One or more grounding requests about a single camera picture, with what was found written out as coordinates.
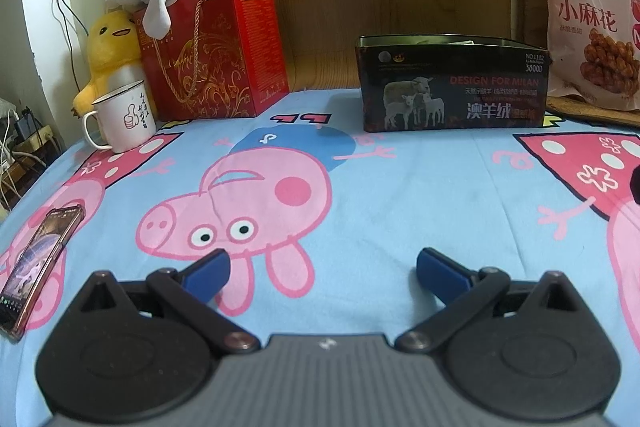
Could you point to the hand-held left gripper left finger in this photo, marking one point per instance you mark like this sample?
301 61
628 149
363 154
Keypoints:
212 269

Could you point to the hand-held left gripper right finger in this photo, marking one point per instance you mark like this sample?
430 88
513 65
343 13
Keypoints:
435 269

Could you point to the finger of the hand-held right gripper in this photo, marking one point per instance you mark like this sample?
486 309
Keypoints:
636 184

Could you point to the black tin box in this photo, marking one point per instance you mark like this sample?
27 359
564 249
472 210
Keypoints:
450 92

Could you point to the cartoon pig printed bedsheet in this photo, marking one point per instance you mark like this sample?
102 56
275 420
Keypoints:
400 197

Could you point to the large pink snack bag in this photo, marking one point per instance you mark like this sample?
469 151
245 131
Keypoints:
590 32

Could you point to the white enamel mug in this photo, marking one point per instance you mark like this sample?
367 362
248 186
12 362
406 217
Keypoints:
127 117

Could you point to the smartphone in clear case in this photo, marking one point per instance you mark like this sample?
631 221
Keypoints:
37 267

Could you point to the red gift box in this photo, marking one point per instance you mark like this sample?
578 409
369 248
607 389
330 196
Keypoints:
225 52

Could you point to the white power strip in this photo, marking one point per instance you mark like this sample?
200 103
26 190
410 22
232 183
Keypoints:
35 139

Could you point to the yellow plush toy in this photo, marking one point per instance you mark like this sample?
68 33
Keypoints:
110 52

